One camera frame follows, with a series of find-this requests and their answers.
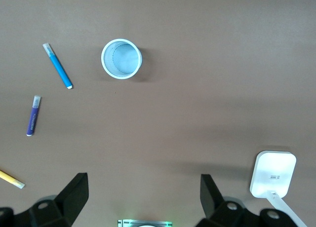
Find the yellow marker pen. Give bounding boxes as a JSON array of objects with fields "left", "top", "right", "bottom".
[{"left": 0, "top": 169, "right": 26, "bottom": 189}]

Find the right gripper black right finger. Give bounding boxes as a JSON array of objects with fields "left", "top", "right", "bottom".
[{"left": 196, "top": 174, "right": 297, "bottom": 227}]

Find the white flat cable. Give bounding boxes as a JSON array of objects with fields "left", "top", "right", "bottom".
[{"left": 266, "top": 191, "right": 308, "bottom": 227}]

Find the metal base plate right arm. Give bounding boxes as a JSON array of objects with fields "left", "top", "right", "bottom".
[{"left": 117, "top": 219, "right": 173, "bottom": 227}]

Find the white rounded box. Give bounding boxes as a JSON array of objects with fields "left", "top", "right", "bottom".
[{"left": 249, "top": 150, "right": 297, "bottom": 198}]

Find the light blue plastic cup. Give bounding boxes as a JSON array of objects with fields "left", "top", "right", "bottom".
[{"left": 100, "top": 38, "right": 143, "bottom": 79}]

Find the purple marker pen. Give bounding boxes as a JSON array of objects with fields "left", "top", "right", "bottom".
[{"left": 26, "top": 95, "right": 41, "bottom": 137}]

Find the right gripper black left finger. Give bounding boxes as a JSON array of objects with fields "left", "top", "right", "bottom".
[{"left": 0, "top": 172, "right": 89, "bottom": 227}]

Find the blue marker pen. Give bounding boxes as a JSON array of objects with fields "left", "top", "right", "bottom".
[{"left": 42, "top": 43, "right": 74, "bottom": 90}]

